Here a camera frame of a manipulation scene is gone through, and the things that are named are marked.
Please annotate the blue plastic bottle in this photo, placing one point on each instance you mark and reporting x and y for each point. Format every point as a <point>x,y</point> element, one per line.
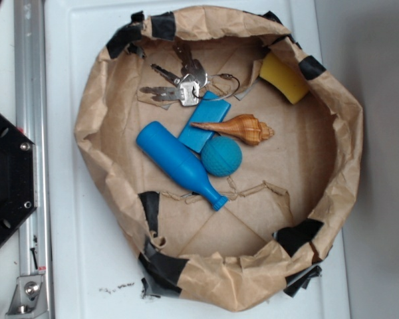
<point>178,162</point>

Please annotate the yellow sponge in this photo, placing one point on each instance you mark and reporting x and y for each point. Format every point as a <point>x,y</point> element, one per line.
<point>282,77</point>

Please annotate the aluminium frame rail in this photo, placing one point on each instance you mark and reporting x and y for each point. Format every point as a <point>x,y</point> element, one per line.
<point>35,252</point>

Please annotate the brown spiral seashell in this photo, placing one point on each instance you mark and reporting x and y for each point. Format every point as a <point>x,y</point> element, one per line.
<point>246,127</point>

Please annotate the silver key bunch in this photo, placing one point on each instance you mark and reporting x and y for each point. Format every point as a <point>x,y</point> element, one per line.
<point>186,89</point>

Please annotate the metal corner bracket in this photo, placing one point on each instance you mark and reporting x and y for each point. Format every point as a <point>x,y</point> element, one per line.
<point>29,299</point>

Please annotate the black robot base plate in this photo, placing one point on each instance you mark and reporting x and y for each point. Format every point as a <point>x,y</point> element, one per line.
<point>17,184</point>

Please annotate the white tray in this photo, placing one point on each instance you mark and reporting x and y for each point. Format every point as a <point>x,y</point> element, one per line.
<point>95,272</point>

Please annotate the brown paper bin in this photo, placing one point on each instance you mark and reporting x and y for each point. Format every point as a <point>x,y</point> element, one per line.
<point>287,201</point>

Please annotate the blue dimpled ball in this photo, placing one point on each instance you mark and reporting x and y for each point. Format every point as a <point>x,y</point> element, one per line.
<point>221,156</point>

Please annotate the blue rectangular block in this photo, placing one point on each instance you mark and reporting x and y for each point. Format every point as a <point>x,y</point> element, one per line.
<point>208,110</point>

